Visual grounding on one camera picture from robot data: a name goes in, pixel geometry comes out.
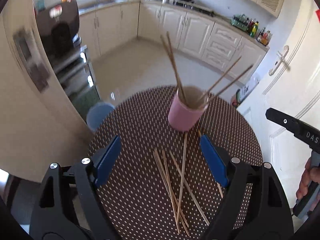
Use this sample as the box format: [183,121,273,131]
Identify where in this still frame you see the bamboo chopstick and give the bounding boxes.
[197,56,242,102]
[169,151,209,225]
[166,31,187,105]
[153,150,176,220]
[160,31,187,105]
[162,150,190,236]
[176,132,188,225]

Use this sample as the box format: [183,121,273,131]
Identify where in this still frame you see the pink ceramic cup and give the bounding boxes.
[168,86,208,132]

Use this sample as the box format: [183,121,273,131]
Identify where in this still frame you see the long wooden chopstick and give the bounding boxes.
[204,64,254,103]

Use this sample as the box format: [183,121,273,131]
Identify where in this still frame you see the dark wooden chopstick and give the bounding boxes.
[197,129,228,198]

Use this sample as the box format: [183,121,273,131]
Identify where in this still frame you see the person's right hand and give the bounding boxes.
[296,158,320,200]

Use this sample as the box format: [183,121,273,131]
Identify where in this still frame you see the blue plastic bin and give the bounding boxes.
[86,101,115,133]

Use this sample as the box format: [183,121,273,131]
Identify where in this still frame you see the brown polka dot tablecloth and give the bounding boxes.
[89,86,263,239]

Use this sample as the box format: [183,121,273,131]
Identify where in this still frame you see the sauce bottles group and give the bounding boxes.
[257,27,272,46]

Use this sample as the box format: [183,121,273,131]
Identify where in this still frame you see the metal storage rack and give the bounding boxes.
[50,45,100,120]

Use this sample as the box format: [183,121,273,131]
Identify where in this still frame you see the yellow green bottle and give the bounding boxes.
[250,21,259,37]

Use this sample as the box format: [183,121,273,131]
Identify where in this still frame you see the red door decoration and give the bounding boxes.
[316,9,320,22]

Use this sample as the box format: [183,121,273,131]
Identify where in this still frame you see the green toaster appliance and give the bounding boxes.
[230,14,249,31]

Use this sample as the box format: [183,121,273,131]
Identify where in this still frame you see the cream lower cabinets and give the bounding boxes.
[79,0,268,83]

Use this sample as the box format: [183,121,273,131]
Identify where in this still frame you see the black gas stove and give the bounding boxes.
[172,0,215,17]

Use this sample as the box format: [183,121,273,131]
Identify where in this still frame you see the white door with handle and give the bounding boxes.
[238,0,319,206]

